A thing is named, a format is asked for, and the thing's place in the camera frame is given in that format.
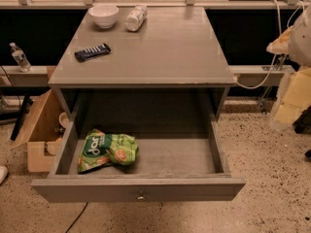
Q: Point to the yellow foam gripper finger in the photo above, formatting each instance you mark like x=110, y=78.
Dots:
x=281, y=44
x=293, y=98

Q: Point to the white cup in box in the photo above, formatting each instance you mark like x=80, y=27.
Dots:
x=63, y=119

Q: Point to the dark blue snack bar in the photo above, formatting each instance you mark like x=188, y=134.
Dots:
x=93, y=52

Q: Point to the open grey top drawer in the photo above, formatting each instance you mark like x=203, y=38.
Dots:
x=180, y=156

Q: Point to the grey cabinet counter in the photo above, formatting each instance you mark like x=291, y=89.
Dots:
x=175, y=46

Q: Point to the clear plastic water bottle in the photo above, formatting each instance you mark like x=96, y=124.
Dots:
x=20, y=58

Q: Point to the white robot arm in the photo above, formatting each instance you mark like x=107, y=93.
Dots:
x=300, y=40

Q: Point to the white ceramic bowl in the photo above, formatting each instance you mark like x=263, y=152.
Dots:
x=104, y=16

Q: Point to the open cardboard box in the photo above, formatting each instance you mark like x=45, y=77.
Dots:
x=40, y=133

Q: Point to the white wrapped snack pack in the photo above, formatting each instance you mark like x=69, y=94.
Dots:
x=136, y=18

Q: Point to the white shoe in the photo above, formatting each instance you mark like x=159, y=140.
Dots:
x=3, y=173

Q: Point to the metal drawer knob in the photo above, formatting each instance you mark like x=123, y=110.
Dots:
x=141, y=197

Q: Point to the green rice chip bag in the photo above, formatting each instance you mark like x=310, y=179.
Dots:
x=101, y=150

